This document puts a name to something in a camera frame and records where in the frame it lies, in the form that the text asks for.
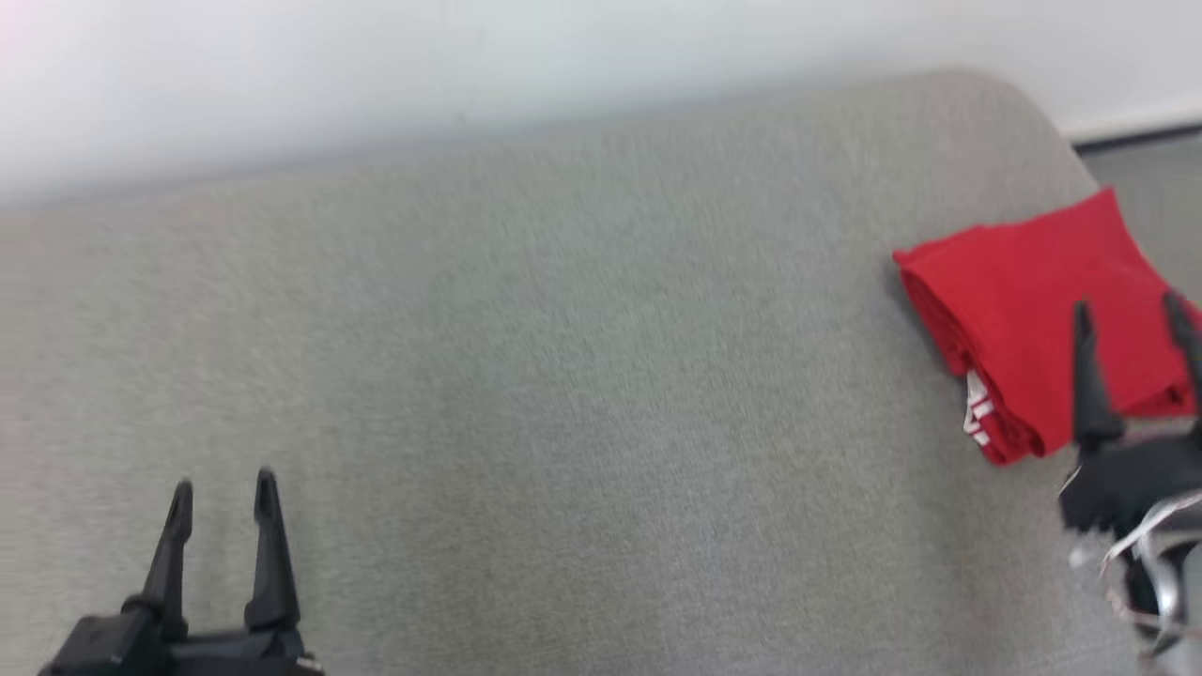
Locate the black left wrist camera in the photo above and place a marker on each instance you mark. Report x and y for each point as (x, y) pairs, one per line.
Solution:
(99, 648)

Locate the dark wall baseboard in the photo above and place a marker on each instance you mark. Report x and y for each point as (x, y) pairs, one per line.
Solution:
(1146, 136)

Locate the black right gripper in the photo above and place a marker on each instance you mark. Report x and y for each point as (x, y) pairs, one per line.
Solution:
(1136, 479)

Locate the red jersey with white sleeves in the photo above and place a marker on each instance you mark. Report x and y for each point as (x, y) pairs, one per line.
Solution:
(1033, 282)

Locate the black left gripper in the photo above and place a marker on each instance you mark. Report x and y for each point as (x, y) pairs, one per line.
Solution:
(244, 657)

